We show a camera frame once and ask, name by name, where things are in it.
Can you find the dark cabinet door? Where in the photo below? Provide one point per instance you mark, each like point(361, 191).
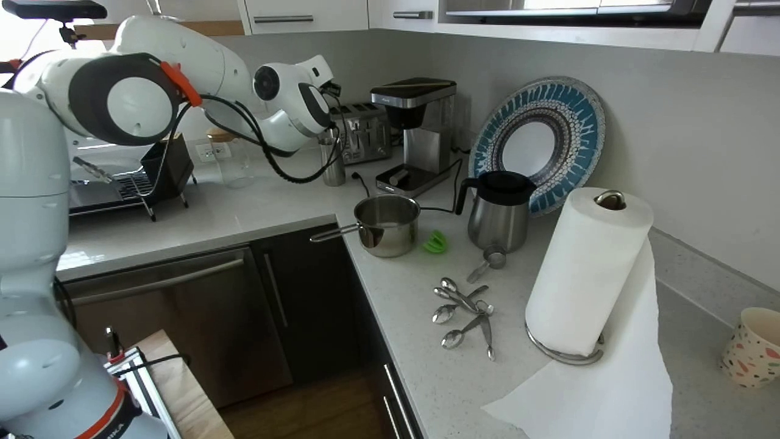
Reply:
point(317, 305)

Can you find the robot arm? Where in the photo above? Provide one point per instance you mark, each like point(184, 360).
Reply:
point(36, 244)

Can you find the white wall socket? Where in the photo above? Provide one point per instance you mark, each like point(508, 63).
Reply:
point(205, 151)

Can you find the patterned paper cup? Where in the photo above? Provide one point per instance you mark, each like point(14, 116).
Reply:
point(752, 353)

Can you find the silver measuring spoon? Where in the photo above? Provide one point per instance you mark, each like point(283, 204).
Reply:
point(488, 335)
point(442, 314)
point(452, 339)
point(441, 293)
point(450, 284)

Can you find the black dish rack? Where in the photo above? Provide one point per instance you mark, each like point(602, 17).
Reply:
point(167, 164)

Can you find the blue patterned decorative plate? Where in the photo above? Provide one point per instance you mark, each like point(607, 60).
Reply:
point(582, 122)

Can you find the silver black coffee maker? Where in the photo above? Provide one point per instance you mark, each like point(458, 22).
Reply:
point(426, 140)

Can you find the silver paper towel holder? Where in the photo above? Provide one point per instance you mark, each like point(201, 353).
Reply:
point(563, 355)

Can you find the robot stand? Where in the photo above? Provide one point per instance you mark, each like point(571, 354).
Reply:
point(183, 402)

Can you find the white paper towel roll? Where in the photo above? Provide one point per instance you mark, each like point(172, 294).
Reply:
point(585, 274)

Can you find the small silver measuring cup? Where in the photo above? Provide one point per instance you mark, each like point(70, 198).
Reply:
point(495, 258)

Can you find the steel dishwasher door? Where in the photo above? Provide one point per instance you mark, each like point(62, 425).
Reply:
point(201, 341)

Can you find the silver carafe with black lid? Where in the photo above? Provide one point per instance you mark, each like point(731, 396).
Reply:
point(499, 219)

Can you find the white upper cabinet door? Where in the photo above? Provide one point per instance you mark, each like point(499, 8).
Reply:
point(402, 24)
point(304, 9)

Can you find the camera on mount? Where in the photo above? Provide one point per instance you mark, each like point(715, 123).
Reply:
point(55, 9)

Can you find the glass jar with wooden lid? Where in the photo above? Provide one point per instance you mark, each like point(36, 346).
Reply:
point(234, 164)

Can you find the metal tongs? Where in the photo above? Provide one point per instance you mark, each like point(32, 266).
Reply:
point(91, 169)

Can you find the green silicone clip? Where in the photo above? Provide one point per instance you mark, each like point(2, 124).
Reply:
point(435, 244)

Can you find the silver toaster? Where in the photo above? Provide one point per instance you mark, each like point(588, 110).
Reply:
point(365, 134)

